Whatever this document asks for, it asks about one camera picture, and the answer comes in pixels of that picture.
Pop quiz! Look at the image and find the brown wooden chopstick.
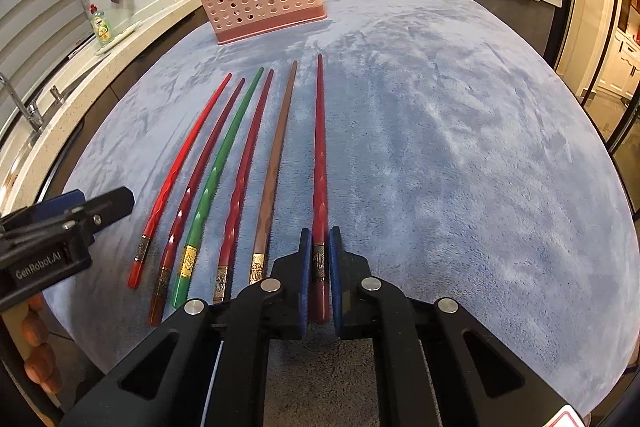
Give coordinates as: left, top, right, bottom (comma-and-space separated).
248, 61, 298, 285

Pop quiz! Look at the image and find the dark red twisted chopstick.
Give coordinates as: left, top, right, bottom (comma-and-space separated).
213, 69, 274, 303

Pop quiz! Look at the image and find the bright red chopstick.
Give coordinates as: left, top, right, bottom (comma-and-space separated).
127, 72, 232, 289

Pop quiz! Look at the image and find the maroon chopstick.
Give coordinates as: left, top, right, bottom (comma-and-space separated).
149, 78, 246, 326

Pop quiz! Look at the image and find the green twisted chopstick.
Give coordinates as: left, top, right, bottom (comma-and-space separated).
171, 67, 264, 309

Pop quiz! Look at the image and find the person's left hand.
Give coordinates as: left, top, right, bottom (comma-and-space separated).
21, 294, 62, 395

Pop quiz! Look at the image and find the chrome sink faucet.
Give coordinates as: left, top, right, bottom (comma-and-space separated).
0, 74, 64, 133

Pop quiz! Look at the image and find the green dish soap bottle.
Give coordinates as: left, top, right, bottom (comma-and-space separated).
89, 4, 114, 46

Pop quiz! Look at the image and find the blue-grey plush table mat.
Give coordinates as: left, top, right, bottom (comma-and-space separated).
44, 0, 639, 414

